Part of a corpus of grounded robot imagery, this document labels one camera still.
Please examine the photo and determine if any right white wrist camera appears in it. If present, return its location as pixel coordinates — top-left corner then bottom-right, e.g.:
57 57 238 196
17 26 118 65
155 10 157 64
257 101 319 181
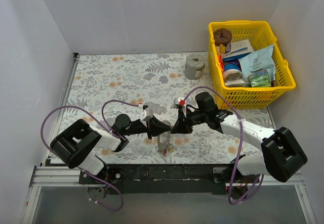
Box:
174 97 187 117

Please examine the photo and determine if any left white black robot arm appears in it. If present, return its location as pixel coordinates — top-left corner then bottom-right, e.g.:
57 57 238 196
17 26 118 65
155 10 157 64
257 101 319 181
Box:
50 114 171 184

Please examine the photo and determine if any blue cassava chips bag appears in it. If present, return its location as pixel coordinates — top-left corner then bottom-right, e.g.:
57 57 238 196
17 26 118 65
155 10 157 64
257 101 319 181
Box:
238 44 275 81

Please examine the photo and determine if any aluminium frame rail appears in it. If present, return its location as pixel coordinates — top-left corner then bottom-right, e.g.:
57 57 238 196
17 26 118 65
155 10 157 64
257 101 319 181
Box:
21 166 316 223

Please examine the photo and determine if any large silver keyring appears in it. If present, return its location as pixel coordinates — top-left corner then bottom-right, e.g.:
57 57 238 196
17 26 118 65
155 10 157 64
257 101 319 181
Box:
153 131 173 156

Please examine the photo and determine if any floral table mat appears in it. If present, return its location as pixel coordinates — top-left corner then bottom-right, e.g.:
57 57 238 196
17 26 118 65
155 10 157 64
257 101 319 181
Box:
60 54 261 164

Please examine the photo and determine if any yellow plastic basket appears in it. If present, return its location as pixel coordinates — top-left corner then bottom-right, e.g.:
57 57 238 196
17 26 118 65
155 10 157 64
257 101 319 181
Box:
208 20 296 109

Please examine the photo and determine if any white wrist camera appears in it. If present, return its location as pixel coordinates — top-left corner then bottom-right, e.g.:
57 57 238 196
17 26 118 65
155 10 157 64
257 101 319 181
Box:
174 97 187 117
140 104 153 127

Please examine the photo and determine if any white blue box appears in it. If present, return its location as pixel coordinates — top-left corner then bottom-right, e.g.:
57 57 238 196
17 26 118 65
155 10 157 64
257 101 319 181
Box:
224 39 254 57

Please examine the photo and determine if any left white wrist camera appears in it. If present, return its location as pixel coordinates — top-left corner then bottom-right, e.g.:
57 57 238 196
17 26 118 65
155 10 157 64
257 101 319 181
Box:
140 104 153 127

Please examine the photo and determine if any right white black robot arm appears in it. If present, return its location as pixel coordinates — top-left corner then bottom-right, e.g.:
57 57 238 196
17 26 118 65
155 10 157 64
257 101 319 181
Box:
171 92 308 183

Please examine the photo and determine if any brown lidded can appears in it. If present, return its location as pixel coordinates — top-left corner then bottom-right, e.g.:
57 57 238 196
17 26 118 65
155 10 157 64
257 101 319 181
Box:
213 28 232 54

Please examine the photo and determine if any green snack packet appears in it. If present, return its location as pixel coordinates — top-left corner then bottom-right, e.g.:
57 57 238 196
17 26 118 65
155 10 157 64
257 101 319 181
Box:
248 70 271 87

